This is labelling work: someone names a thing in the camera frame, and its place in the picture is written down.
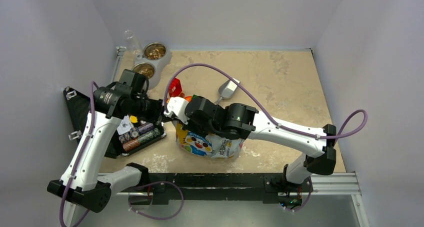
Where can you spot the silver metal scoop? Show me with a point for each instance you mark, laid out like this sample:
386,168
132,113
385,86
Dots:
227,90

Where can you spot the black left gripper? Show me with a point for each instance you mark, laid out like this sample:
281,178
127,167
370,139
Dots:
157,114

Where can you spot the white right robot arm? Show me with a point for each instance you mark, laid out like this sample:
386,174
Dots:
318,155

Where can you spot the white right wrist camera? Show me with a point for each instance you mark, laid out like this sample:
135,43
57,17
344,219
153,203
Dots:
175,109

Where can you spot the red toy block frame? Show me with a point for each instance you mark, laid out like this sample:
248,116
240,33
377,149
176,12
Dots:
175,89

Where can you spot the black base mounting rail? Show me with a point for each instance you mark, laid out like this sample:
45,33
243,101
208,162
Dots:
287,198

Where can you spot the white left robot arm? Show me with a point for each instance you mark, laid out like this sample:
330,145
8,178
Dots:
81,184

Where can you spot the colourful pet food bag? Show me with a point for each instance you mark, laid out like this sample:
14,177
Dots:
211,146

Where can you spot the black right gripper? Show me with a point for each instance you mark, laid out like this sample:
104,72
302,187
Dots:
190,126

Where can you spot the aluminium frame rail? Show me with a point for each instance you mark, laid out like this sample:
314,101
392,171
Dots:
338,184

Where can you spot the clear water bottle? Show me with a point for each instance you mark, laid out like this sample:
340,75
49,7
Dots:
133,45

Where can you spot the grey double pet bowl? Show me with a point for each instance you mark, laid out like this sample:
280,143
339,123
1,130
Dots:
155,56

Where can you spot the black poker chip case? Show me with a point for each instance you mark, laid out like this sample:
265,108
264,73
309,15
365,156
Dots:
129,137

